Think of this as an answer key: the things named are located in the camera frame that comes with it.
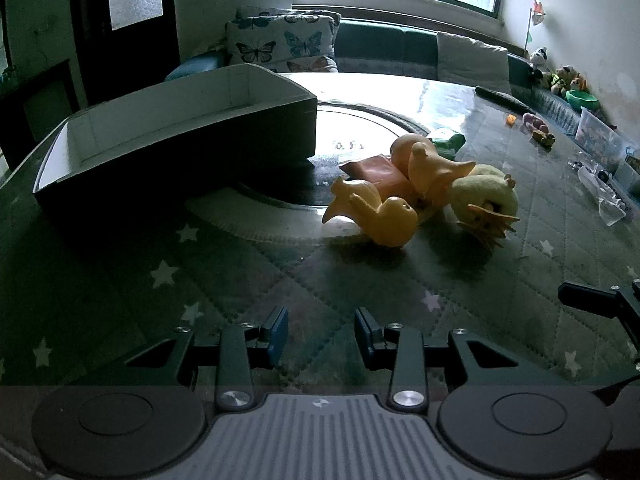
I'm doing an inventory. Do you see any small yellow rubber duck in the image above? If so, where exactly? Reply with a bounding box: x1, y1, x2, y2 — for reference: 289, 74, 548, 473
322, 177, 419, 248

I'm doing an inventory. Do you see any yellow plush chick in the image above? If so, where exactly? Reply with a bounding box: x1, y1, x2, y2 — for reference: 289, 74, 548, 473
448, 165, 520, 249

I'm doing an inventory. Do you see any large orange rubber duck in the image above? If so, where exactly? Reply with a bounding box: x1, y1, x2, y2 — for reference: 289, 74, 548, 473
390, 134, 476, 209

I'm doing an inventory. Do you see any orange bean bag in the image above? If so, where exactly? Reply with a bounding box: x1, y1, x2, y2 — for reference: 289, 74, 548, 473
340, 155, 419, 206

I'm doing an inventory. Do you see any green bean bag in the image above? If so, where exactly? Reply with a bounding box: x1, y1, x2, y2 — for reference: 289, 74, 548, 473
427, 127, 465, 159

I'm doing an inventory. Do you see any white cardboard box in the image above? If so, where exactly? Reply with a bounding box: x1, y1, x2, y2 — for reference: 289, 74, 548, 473
32, 64, 318, 204

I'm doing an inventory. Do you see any black round turntable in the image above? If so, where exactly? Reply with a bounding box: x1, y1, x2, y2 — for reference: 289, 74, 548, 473
192, 103, 432, 244

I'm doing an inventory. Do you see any yellow toy truck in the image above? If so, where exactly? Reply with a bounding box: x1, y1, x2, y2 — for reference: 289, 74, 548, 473
530, 128, 555, 151

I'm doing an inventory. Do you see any clear plastic bag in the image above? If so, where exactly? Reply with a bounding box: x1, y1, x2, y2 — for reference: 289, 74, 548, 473
570, 160, 627, 228

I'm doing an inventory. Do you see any black remote control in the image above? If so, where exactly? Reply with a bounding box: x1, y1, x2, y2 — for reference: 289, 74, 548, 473
475, 86, 533, 115

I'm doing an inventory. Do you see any clear plastic storage box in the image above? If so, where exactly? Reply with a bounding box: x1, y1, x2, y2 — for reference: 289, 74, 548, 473
575, 107, 639, 172

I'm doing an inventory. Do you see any white folded cushion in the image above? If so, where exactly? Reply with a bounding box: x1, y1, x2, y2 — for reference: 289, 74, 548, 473
436, 32, 511, 93

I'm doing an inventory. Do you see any dark green sofa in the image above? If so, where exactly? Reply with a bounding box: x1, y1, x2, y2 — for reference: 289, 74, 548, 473
164, 19, 582, 134

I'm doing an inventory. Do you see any green plastic bowl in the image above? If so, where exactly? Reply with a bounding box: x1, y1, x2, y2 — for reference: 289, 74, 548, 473
565, 90, 600, 112

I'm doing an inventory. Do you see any butterfly print pillow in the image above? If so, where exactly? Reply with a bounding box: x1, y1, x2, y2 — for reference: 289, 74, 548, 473
224, 8, 342, 73

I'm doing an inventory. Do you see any stuffed toys pile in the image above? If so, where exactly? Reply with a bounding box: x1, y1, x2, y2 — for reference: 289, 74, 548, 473
528, 48, 588, 98

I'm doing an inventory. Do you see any dark door with glass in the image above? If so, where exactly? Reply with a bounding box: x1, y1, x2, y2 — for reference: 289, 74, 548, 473
70, 0, 179, 105

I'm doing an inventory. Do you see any small flag on stick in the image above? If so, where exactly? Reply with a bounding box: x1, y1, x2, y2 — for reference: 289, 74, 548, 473
523, 0, 546, 53

